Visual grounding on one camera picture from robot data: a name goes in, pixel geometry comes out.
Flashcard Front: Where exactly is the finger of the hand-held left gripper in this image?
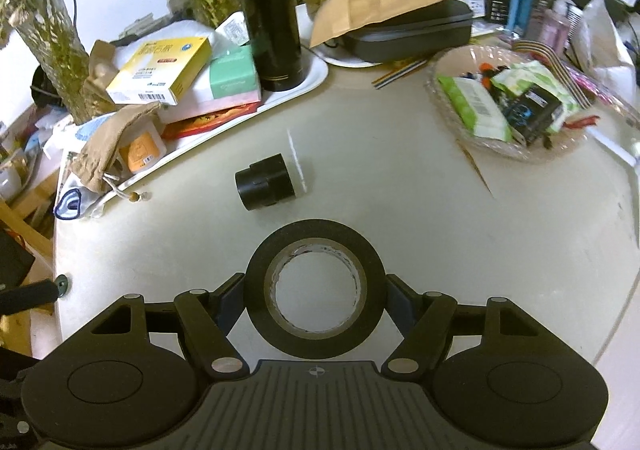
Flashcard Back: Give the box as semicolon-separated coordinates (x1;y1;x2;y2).
0;279;59;318

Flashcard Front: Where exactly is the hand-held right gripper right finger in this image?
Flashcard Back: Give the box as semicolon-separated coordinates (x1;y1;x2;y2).
382;274;567;377

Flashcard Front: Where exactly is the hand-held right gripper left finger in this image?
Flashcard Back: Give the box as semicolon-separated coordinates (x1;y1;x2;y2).
64;272;251;377

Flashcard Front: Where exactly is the black tape roll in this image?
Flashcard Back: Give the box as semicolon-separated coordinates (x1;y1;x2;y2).
243;218;387;361

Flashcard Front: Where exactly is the wooden chair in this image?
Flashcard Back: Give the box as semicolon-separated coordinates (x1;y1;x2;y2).
0;190;57;361

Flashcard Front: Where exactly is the black cylinder adapter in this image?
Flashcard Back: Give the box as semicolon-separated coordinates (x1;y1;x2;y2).
234;153;299;212

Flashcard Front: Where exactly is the thin wooden stick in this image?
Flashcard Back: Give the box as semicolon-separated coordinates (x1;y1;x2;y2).
456;139;497;199

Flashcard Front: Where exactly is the brown cloth pouch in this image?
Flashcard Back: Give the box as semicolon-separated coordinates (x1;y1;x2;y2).
69;102;162;194

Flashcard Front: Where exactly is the orange white small bottle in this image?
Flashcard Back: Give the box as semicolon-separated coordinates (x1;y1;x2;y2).
120;127;167;176

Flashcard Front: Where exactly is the blue white plastic bag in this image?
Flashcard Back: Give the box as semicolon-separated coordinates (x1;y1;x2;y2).
47;112;121;158

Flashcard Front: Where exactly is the red flat packet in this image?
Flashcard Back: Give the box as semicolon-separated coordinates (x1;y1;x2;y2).
162;102;262;140

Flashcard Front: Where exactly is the pale pink box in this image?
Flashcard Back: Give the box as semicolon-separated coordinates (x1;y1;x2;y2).
157;77;263;125

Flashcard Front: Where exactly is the green wipes packet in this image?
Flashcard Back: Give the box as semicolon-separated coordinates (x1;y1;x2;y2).
490;61;581;131
436;75;513;141

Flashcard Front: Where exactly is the black bag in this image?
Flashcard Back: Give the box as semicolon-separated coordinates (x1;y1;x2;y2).
30;62;63;106

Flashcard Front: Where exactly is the clear woven basket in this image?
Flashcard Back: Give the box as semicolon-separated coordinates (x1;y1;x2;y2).
424;45;603;163

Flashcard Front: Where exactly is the green tissue pack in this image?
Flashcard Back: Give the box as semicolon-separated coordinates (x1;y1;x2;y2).
208;12;262;101

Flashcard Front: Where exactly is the striped sticks bundle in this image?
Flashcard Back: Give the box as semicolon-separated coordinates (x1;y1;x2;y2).
371;57;432;92

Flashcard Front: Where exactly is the black snack packet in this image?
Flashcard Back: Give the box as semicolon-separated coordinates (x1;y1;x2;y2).
502;84;563;147

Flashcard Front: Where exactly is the white plastic tray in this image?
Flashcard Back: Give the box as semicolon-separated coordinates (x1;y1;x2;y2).
54;47;331;223

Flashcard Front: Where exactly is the yellow white medicine box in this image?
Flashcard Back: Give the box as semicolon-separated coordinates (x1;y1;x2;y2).
105;35;212;106

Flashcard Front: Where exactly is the white plate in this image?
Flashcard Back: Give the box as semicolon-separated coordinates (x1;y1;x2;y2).
320;37;381;69

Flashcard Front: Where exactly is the black zip case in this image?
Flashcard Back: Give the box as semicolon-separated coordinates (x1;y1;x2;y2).
344;0;474;64

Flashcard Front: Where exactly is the black thermos bottle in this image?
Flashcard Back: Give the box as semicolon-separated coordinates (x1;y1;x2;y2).
229;0;302;93

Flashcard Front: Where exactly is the pink clear packet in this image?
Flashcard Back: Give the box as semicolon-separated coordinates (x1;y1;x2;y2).
565;64;640;117

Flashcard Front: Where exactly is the pink bottle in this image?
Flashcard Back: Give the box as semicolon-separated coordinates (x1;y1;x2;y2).
540;0;572;47

